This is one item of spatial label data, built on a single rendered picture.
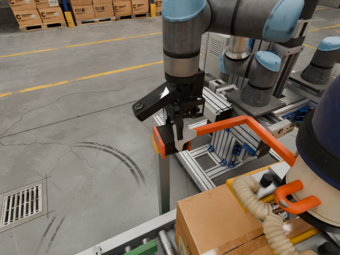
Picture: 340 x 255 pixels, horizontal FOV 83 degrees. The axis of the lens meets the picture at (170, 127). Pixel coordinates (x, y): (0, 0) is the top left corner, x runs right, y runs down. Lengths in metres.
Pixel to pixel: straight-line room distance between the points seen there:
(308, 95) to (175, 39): 1.19
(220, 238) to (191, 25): 0.60
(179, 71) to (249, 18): 0.16
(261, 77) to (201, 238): 0.72
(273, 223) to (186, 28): 0.42
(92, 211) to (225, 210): 1.34
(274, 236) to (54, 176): 2.01
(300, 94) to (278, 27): 1.09
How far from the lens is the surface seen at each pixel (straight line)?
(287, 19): 0.43
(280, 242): 0.50
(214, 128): 0.58
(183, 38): 0.37
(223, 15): 0.44
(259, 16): 0.43
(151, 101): 0.43
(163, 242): 1.11
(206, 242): 0.69
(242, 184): 0.54
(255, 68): 1.00
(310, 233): 0.62
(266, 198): 0.62
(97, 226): 1.81
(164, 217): 1.10
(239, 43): 0.95
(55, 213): 2.00
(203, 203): 0.74
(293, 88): 1.51
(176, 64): 0.39
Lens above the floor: 1.60
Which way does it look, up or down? 42 degrees down
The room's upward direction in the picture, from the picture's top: straight up
